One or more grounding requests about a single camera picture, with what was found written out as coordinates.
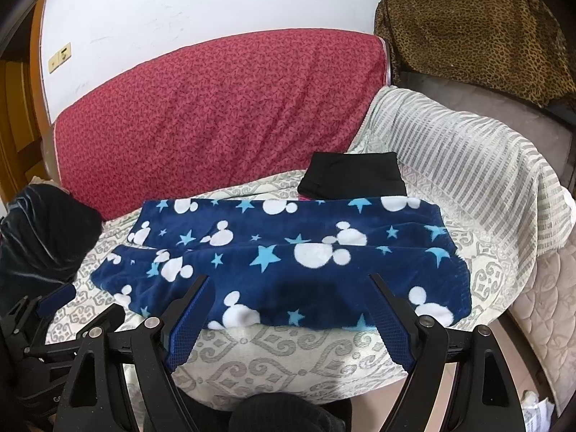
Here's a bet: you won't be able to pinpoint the brown wooden door frame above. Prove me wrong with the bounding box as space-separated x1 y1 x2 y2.
1 0 52 203

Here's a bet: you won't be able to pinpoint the red patterned mattress cover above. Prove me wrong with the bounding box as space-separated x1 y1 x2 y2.
53 29 388 220

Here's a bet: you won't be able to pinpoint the dark teal velvet cloth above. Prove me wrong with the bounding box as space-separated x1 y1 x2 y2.
1 183 103 315

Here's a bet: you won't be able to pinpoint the folded black garment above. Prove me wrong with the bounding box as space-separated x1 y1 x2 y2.
298 152 407 200

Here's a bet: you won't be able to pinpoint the beige wall switch plate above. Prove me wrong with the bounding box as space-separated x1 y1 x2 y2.
48 43 71 73

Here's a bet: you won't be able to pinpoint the quilted cream mattress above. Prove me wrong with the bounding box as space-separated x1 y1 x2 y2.
510 236 576 414

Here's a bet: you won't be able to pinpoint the leopard print blanket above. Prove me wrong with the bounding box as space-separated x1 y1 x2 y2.
374 0 575 108

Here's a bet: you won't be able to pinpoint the navy fleece mouse-print pants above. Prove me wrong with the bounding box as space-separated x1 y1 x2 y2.
91 196 472 330

